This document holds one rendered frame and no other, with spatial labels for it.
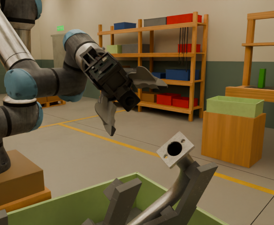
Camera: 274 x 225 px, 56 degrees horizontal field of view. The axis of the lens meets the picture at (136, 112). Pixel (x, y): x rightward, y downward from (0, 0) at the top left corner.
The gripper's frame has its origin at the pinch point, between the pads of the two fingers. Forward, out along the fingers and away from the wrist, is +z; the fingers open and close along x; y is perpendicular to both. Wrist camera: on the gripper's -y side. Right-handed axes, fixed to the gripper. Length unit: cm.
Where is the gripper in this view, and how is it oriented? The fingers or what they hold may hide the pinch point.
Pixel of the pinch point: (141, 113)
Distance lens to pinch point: 52.9
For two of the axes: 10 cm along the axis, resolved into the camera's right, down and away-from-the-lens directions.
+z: 5.1, 5.6, -6.5
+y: -4.2, -5.0, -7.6
